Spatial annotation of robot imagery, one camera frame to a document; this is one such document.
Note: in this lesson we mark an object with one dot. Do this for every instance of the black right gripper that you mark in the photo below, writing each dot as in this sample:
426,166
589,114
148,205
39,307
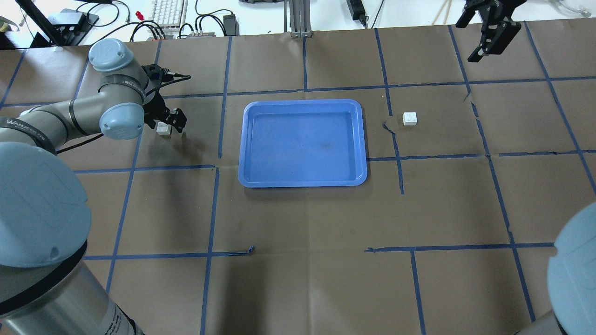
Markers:
496,29

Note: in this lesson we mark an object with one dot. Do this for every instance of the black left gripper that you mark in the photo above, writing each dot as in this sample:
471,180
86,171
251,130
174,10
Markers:
155,113

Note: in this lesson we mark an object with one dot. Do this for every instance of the white block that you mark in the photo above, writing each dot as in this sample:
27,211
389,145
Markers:
409,119
163,129

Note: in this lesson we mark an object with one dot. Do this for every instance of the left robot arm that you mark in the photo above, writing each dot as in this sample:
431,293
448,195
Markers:
46,288

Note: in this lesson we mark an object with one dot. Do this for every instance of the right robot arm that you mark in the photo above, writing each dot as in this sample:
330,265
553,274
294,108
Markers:
571,271

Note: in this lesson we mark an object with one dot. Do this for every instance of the blue plastic tray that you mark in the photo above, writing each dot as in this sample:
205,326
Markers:
302,143

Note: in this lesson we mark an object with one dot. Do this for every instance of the white keyboard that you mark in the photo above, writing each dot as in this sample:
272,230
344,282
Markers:
168,13

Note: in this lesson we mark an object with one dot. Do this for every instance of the black power adapter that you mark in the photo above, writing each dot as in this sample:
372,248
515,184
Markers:
357,10

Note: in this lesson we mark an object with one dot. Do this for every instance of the black monitor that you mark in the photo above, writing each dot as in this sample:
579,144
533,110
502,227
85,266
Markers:
66,28

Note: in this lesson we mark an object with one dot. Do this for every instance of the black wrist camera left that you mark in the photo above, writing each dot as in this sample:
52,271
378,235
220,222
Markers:
161,77

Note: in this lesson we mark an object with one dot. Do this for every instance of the aluminium frame post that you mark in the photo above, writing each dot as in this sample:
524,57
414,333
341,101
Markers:
299,14

